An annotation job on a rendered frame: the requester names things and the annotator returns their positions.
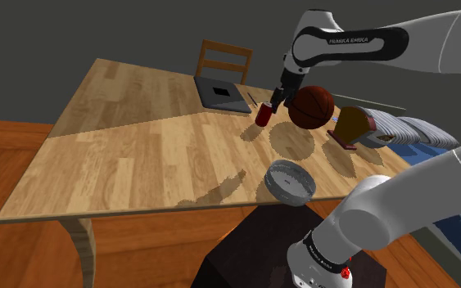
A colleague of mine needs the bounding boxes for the red can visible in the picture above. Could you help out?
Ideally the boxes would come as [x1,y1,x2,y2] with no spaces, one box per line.
[254,101,274,128]

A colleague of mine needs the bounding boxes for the brown basketball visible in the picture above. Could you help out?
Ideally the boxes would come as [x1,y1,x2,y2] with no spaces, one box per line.
[287,85,336,130]

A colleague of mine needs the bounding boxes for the grey closed laptop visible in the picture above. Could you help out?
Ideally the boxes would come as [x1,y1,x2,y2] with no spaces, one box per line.
[192,74,253,115]

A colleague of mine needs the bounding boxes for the brown wooden chair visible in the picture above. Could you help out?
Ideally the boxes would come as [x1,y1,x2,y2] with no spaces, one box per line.
[194,38,254,86]

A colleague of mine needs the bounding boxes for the brown and red stand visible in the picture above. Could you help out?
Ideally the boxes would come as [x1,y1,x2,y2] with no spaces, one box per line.
[326,105,378,151]

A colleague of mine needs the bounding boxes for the grey round pan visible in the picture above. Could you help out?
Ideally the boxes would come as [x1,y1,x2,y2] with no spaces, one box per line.
[264,159,318,208]

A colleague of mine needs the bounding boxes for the dark robot stand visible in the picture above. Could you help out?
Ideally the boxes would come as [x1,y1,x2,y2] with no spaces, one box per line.
[191,202,387,288]

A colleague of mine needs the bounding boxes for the light wooden table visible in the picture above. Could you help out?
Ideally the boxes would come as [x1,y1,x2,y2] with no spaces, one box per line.
[0,57,412,288]

